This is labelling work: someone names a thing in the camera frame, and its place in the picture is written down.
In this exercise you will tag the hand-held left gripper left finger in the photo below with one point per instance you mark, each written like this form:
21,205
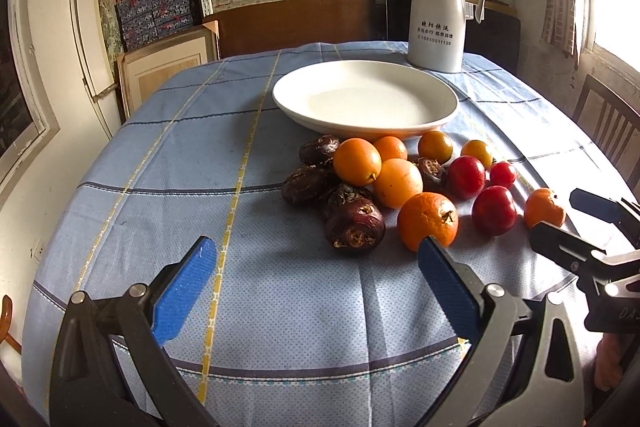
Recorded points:
185,292

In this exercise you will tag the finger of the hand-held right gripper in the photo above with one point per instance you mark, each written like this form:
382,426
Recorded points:
595,203
560,246

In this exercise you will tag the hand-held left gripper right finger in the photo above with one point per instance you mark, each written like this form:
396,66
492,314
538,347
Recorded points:
445,292

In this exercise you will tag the bright red plum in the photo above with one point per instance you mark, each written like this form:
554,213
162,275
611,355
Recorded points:
494,210

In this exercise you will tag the large orange tangerine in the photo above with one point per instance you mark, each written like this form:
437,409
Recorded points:
425,214

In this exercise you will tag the small red plum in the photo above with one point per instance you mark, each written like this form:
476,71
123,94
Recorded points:
502,174

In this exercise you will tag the dark brown water chestnut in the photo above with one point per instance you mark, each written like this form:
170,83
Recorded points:
319,150
431,172
345,194
305,185
355,223

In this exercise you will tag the dark red plum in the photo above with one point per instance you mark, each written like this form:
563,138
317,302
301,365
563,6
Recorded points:
465,177

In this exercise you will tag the yellow round pear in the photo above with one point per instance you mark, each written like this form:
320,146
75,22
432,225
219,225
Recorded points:
397,183

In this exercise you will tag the small orange kumquat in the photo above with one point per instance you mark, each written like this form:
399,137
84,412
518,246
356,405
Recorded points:
476,153
391,147

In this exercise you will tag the smooth round orange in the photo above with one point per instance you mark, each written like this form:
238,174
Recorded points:
435,147
356,161

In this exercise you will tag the white oval plate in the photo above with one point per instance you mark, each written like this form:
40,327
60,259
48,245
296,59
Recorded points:
370,102

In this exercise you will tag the person's right hand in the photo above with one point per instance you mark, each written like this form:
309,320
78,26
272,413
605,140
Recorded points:
609,362

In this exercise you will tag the brown wooden chair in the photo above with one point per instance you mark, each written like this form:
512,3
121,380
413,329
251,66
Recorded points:
584,99

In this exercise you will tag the blue checked tablecloth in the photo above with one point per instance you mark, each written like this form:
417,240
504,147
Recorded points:
300,307

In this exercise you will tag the orange curved wooden piece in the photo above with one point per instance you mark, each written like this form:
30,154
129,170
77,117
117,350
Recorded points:
5,312

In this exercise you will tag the white moulding strip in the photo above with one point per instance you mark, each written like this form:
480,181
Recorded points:
85,77

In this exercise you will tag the white thermal jug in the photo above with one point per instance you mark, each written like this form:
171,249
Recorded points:
435,7

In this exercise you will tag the stack of blue patterned boxes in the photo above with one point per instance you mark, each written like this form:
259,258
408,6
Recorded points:
155,14

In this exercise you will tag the brown wooden board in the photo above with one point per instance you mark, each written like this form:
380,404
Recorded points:
290,27

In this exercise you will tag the grey marble slab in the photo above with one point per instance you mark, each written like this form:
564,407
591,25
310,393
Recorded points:
107,7

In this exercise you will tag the white wall outlet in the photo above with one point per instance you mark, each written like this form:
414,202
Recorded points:
38,251

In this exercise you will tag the light wooden picture frame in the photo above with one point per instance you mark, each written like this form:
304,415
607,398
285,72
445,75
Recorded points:
160,72

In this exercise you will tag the white window frame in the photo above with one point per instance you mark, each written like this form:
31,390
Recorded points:
32,67

